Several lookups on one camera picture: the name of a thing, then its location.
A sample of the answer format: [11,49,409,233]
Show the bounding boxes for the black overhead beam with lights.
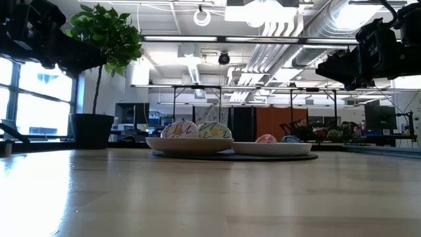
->
[140,34,360,45]

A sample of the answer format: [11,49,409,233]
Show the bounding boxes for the white cable coil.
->
[193,9,212,27]

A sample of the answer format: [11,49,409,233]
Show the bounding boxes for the small pink icing donut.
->
[255,133,278,144]

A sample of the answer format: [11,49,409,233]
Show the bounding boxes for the white ceiling light panel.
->
[224,5,299,24]

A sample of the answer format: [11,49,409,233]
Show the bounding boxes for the black partition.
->
[232,105,256,143]

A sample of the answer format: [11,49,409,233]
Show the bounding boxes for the large window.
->
[0,55,80,139]

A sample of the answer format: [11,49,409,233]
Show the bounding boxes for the black computer monitor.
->
[364,104,398,131]
[114,102,151,125]

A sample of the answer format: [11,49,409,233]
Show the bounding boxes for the white patterned curtain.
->
[193,105,230,124]

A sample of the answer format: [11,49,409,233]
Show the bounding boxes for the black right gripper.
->
[315,18,401,92]

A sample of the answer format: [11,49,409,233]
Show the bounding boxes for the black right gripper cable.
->
[376,0,397,24]

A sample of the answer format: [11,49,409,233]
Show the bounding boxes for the white round plate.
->
[231,142,313,157]

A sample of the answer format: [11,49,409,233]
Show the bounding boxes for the small green background plant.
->
[327,128,343,143]

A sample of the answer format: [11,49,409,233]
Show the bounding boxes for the black plant pot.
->
[68,113,115,150]

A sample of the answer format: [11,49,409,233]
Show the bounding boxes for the black round mat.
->
[151,149,319,163]

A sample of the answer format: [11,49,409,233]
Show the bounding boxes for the beige round plate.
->
[145,137,235,156]

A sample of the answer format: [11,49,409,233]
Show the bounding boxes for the black table frame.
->
[0,140,421,161]

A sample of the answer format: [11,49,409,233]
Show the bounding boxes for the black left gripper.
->
[8,0,107,79]

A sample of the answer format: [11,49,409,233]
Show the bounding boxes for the orange partition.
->
[255,107,309,143]

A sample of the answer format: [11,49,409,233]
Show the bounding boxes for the green leafy plant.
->
[64,3,143,115]

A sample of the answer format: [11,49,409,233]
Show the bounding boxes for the black slanted bar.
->
[0,118,31,144]

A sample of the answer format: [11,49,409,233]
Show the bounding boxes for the person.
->
[341,120,361,141]
[294,118,316,142]

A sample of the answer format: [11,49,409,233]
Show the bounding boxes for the black background rig frame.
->
[172,84,339,139]

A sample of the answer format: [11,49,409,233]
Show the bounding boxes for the large green drizzle donut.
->
[197,121,233,140]

